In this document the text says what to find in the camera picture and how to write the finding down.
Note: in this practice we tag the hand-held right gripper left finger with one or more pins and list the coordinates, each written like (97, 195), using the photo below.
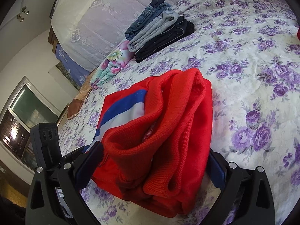
(90, 161)

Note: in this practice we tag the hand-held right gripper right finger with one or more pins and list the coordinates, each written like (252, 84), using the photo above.
(219, 173)

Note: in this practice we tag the red track jacket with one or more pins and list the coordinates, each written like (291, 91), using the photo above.
(178, 112)

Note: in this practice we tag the folded black pants white piping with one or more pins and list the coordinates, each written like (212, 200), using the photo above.
(166, 41)

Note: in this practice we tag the white framed window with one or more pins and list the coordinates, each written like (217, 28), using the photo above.
(32, 105)

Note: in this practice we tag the orange brown cloth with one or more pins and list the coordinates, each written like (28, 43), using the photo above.
(76, 104)

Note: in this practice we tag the blue printed mattress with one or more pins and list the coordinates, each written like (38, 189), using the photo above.
(68, 62)

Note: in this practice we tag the folded colourful floral blanket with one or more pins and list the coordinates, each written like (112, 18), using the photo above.
(110, 65)

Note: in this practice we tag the purple floral bedsheet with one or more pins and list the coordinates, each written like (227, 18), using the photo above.
(246, 58)

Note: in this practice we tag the white lace bed cover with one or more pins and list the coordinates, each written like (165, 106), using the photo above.
(93, 11)

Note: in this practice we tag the folded grey sweatpants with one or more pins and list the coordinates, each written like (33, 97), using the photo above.
(152, 32)

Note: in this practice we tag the folded light blue jeans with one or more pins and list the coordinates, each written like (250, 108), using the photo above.
(140, 24)

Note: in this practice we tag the red cloth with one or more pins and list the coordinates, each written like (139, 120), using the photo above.
(298, 34)

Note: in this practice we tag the folded dark blue jeans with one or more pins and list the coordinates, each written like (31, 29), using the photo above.
(153, 3)

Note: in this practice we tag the wooden bed frame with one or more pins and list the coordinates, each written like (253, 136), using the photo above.
(52, 36)

